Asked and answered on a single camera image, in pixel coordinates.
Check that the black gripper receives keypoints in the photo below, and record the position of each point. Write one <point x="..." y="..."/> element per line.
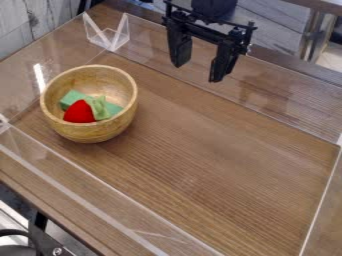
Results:
<point x="208" y="20"/>

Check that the red strawberry toy green leaves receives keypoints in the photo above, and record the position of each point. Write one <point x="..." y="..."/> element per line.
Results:
<point x="86" y="110"/>

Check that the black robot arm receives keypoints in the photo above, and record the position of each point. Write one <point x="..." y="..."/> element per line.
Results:
<point x="205" y="19"/>

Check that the metal table leg background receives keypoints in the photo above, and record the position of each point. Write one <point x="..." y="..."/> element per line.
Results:
<point x="315" y="36"/>

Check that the wooden bowl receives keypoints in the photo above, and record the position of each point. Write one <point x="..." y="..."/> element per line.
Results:
<point x="93" y="80"/>

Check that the green rectangular block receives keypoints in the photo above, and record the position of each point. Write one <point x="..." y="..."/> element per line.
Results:
<point x="73" y="100"/>

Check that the clear acrylic front barrier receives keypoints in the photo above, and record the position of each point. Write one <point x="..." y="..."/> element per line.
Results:
<point x="111" y="222"/>

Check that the clear acrylic corner bracket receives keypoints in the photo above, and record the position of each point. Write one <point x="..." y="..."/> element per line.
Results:
<point x="109" y="39"/>

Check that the black table frame bracket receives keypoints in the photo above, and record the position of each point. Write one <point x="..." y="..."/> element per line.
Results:
<point x="48" y="246"/>

